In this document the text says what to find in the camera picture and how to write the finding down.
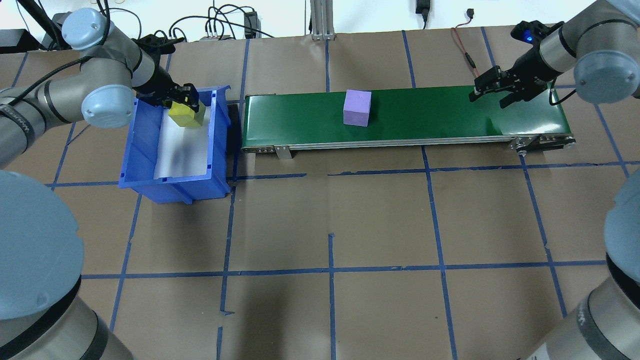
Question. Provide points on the white foam liner sheet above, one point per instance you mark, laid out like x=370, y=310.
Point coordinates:
x=182, y=155

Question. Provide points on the black stand pole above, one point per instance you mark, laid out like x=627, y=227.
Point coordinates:
x=40, y=20

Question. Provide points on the black power adapter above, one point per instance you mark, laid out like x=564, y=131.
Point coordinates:
x=250, y=24

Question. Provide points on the yellow foam block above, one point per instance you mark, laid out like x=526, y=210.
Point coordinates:
x=185, y=116

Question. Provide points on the blue plastic storage bin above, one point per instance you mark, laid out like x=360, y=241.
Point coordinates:
x=175, y=192

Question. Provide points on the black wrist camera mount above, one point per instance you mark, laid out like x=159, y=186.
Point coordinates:
x=525, y=30
x=150, y=42

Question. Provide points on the aluminium profile post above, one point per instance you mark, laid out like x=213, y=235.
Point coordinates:
x=323, y=20

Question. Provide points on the green conveyor belt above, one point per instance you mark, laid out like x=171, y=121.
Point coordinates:
x=400, y=115

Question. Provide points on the purple foam block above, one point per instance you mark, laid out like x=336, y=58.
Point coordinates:
x=357, y=109

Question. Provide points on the black power plug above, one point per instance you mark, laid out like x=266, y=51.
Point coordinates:
x=423, y=10

